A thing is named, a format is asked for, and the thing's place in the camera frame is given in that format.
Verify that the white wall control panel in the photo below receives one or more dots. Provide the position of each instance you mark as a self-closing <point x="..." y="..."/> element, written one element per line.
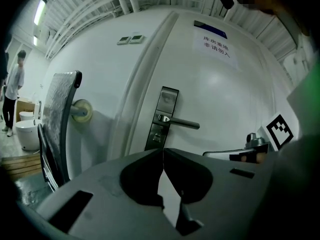
<point x="137" y="39"/>
<point x="123" y="40"/>

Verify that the white toilet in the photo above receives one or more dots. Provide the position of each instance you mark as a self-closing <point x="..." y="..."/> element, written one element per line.
<point x="26" y="134"/>

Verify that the blue door plate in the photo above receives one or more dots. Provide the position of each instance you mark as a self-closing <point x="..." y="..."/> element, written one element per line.
<point x="212" y="30"/>

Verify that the white ceiling strip light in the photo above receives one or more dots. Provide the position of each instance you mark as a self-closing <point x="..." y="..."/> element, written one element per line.
<point x="40" y="11"/>
<point x="35" y="41"/>

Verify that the wooden slat pallet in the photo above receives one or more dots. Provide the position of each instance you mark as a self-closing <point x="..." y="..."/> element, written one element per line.
<point x="22" y="165"/>

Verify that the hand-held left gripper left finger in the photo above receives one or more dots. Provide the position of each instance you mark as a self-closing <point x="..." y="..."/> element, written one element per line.
<point x="100" y="184"/>

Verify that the metal platform trolley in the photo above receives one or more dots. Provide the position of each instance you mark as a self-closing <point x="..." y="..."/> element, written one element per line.
<point x="53" y="114"/>

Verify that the right hand-held gripper camera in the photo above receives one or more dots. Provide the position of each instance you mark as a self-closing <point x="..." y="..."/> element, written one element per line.
<point x="253" y="140"/>

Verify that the white paper door notice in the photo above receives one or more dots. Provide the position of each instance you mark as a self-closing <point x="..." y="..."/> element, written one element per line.
<point x="216" y="50"/>

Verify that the silver door lock plate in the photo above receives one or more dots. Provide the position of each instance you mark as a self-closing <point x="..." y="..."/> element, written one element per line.
<point x="166" y="101"/>

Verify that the white door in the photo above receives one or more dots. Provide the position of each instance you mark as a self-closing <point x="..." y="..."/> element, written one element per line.
<point x="220" y="96"/>

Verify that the brown cardboard box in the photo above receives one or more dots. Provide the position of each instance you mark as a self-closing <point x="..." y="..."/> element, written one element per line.
<point x="23" y="106"/>

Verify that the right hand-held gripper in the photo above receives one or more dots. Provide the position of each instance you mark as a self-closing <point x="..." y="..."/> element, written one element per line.
<point x="280" y="131"/>

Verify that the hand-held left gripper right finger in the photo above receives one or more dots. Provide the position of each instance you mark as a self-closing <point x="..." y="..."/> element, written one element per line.
<point x="225" y="196"/>

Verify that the person's right forearm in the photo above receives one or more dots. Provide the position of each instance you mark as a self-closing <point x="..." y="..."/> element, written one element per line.
<point x="297" y="109"/>

